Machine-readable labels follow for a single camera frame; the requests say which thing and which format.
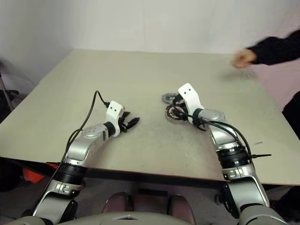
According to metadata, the person's black-clad body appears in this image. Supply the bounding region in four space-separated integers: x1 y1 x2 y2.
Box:
282 90 300 150

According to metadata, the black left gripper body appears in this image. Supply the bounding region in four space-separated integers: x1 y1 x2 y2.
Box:
119 112 129 135

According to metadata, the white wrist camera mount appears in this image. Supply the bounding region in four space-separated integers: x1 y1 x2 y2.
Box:
105 100 125 137
177 82 204 125

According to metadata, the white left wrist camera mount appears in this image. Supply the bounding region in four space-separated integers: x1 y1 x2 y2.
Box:
105 100 125 137

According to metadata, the grey robot torso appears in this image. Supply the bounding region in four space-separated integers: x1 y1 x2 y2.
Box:
14 203 289 225

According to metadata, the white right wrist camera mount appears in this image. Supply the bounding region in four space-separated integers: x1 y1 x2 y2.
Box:
177 82 204 125

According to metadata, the black bulky object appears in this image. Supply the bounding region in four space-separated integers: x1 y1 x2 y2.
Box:
0 161 24 192

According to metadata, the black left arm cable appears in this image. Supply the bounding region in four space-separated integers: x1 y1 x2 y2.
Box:
50 90 111 179

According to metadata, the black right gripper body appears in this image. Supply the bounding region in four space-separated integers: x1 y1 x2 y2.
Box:
173 94 189 123

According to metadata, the orange plastic object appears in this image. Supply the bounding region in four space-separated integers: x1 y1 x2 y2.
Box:
23 167 46 184

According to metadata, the dark maroon rounded shape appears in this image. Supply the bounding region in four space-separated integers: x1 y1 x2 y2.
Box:
168 194 196 225
104 192 134 215

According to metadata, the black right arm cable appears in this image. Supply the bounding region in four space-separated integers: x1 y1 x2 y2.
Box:
174 110 254 165

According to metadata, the person's bare hand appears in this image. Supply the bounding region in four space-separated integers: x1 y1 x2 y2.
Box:
231 48 257 69

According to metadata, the black metal table frame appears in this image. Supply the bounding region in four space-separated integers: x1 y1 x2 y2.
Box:
45 161 235 207

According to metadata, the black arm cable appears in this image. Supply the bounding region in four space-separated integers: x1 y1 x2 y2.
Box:
50 90 111 179
174 110 254 165

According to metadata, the grey round motor housing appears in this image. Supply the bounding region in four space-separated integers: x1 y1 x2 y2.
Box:
165 104 188 124

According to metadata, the small grey gear disc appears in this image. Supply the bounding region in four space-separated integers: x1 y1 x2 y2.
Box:
161 92 179 104

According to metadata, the grey metal stand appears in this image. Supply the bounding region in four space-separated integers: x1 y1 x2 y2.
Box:
0 60 19 113

